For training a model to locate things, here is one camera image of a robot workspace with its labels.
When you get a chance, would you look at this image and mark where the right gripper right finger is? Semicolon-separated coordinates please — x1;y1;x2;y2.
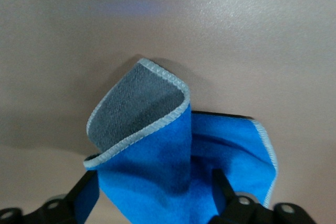
211;167;318;224

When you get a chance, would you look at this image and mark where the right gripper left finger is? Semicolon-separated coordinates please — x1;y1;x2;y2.
0;170;100;224

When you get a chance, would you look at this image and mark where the blue cloth with grey underside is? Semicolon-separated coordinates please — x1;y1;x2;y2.
83;58;278;224

